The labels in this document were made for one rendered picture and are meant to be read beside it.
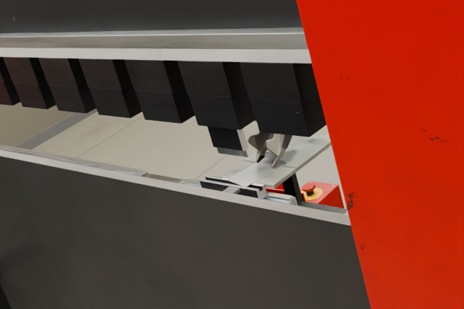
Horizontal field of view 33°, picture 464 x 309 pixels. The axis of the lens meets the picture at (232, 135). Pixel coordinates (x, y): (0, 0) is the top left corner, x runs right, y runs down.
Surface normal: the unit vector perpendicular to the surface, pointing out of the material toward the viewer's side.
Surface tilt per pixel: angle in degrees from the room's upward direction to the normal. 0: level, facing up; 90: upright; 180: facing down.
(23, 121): 90
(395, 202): 90
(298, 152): 0
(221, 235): 90
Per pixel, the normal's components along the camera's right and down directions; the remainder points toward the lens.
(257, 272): -0.66, 0.44
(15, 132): 0.74, 0.06
